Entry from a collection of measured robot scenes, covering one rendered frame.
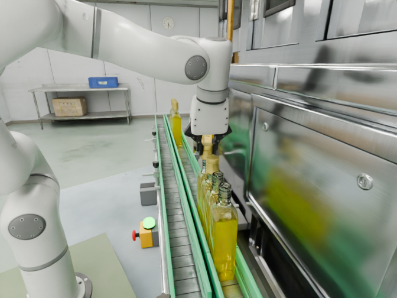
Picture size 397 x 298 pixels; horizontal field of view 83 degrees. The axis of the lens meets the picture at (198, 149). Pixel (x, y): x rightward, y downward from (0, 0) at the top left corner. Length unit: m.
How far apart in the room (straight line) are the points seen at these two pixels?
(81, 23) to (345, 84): 0.41
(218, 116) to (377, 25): 0.34
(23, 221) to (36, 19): 0.34
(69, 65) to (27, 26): 6.15
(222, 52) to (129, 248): 0.75
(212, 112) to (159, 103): 5.79
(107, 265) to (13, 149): 0.43
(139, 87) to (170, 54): 5.88
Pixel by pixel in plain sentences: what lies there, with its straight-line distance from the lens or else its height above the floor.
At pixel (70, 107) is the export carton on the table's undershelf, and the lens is 5.99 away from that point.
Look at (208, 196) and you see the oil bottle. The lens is 0.58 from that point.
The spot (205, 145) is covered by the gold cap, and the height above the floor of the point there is 1.18.
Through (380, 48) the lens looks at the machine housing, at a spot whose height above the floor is 1.41.
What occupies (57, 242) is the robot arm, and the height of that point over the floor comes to 1.04.
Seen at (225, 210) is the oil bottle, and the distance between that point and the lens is 0.52.
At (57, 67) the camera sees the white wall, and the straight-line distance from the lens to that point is 6.63.
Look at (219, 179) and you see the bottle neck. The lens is 0.55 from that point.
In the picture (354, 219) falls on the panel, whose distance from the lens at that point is 0.40.
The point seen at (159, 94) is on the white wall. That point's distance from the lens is 6.31.
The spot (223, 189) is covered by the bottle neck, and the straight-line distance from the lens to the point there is 0.50.
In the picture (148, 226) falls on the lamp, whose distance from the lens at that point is 0.89.
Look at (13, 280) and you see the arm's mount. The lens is 0.87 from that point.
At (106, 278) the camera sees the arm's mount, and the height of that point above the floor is 0.84.
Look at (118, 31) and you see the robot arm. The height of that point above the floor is 1.44.
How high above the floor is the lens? 1.39
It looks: 21 degrees down
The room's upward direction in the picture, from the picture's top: straight up
